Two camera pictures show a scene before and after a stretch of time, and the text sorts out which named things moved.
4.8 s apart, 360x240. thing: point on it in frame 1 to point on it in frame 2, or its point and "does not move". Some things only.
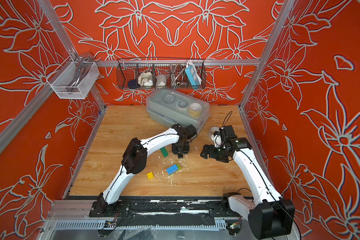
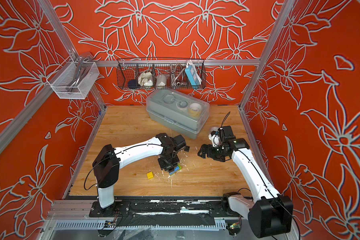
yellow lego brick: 150,175 does not move
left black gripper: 177,152 to 169,168
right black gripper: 212,154 does not move
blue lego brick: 171,169 does not move
